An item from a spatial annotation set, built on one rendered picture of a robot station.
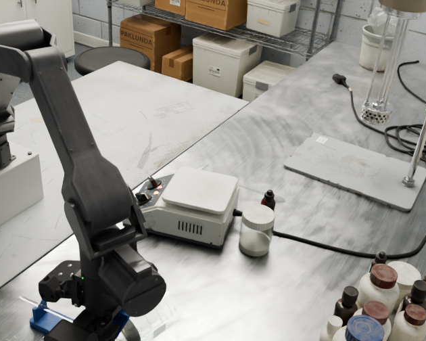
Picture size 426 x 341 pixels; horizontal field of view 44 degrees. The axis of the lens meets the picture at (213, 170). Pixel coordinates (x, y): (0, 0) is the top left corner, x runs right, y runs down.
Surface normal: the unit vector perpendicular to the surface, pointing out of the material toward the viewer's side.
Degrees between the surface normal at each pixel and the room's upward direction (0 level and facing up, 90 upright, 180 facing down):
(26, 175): 90
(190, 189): 0
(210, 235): 90
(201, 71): 92
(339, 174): 0
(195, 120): 0
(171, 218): 90
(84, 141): 45
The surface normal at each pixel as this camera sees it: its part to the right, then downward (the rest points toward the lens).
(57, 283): 0.65, -0.45
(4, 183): 0.86, 0.33
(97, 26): -0.51, 0.44
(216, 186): 0.07, -0.84
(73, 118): 0.49, -0.27
